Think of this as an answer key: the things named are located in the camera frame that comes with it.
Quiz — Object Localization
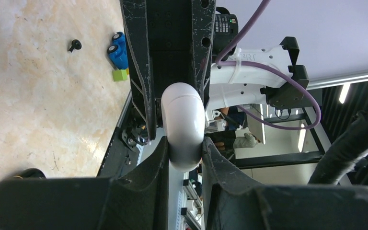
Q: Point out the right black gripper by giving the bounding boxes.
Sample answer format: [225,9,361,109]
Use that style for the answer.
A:
[120,0,239,141]

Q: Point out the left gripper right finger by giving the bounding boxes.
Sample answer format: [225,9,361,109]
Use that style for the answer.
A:
[202,137,368,230]

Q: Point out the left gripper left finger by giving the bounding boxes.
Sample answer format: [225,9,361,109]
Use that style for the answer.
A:
[0,137,169,230]

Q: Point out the white earbud charging case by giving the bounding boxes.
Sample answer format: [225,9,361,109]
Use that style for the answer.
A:
[161,82,205,172]

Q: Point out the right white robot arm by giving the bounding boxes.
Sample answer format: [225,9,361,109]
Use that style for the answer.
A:
[120,0,309,140]

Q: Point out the black earbud charging case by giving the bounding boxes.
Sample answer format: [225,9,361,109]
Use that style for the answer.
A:
[13,168,46,179]

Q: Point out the blue toy car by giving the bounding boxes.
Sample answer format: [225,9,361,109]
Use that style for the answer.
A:
[107,32,128,69]

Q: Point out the green cube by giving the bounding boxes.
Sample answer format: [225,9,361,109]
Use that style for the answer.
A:
[112,69,129,82]

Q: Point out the black earbud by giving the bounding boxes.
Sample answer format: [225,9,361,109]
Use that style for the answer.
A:
[68,39,82,53]

